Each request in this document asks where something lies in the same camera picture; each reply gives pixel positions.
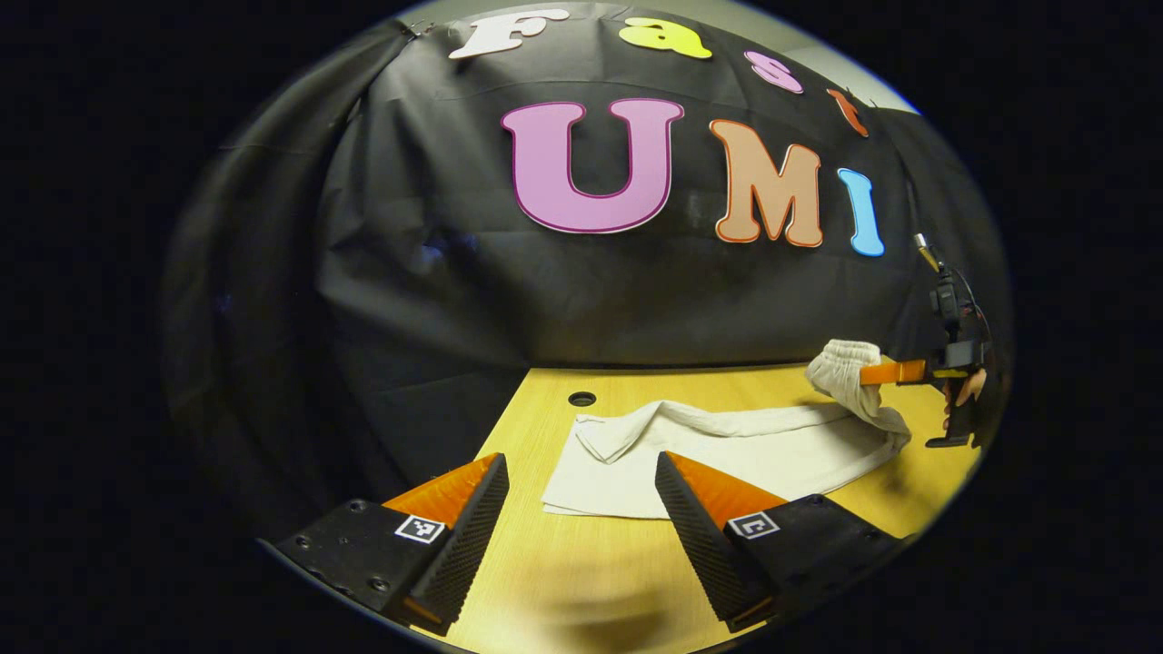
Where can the small metal clip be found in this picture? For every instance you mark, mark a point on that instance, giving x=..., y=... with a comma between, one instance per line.
x=415, y=29

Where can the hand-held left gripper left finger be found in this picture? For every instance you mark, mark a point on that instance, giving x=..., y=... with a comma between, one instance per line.
x=468, y=536

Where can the white jeans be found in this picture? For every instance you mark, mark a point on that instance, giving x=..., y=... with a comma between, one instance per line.
x=727, y=454

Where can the black backdrop cloth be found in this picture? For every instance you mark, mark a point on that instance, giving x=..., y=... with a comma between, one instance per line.
x=591, y=300

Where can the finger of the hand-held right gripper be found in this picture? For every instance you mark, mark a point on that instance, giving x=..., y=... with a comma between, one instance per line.
x=895, y=371

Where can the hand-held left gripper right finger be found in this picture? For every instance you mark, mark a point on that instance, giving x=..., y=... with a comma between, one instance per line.
x=700, y=545

